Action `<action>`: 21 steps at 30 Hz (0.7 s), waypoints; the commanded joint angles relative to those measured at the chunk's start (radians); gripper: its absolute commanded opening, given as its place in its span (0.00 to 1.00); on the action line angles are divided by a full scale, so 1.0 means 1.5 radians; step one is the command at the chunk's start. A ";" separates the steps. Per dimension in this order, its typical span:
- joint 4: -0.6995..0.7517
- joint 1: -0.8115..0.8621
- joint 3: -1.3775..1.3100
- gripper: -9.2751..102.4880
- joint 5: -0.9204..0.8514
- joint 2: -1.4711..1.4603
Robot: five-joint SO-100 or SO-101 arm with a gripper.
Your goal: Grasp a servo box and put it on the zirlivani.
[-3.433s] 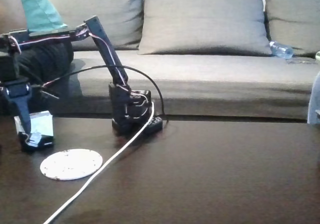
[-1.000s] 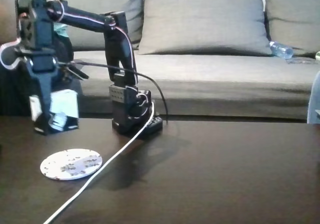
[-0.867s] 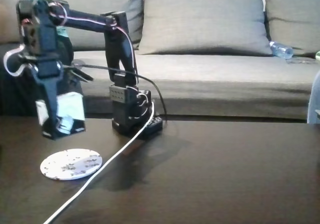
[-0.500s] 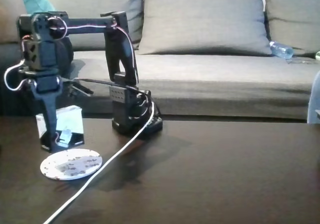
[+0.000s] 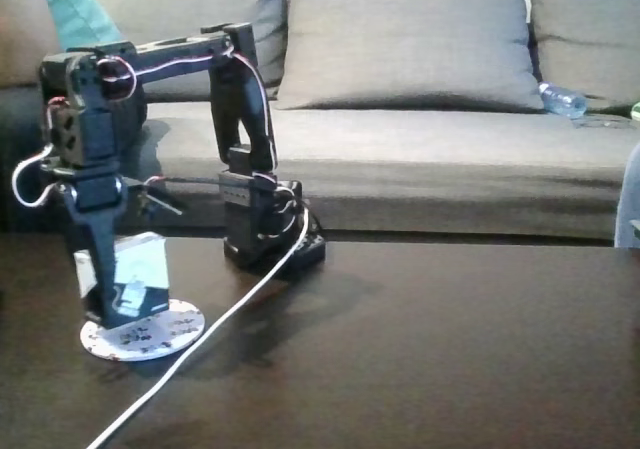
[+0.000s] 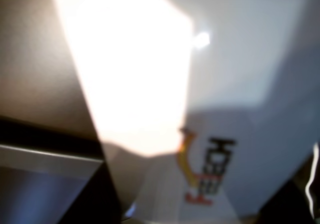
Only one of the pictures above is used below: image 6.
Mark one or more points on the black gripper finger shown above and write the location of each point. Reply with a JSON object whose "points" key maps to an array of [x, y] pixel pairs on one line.
{"points": [[282, 209]]}

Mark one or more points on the white and black servo box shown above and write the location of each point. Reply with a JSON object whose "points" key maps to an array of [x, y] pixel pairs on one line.
{"points": [[225, 84]]}

